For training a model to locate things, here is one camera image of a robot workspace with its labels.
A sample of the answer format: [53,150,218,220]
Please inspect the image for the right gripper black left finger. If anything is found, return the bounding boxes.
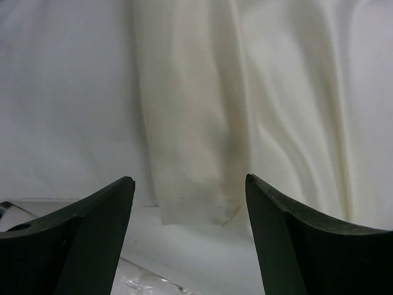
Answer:
[1,176,135,295]

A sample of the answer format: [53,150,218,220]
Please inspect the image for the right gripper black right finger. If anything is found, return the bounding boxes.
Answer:
[245,175,392,294]

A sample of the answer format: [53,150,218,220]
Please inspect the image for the cream pillowcase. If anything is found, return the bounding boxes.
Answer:
[133,1,392,229]

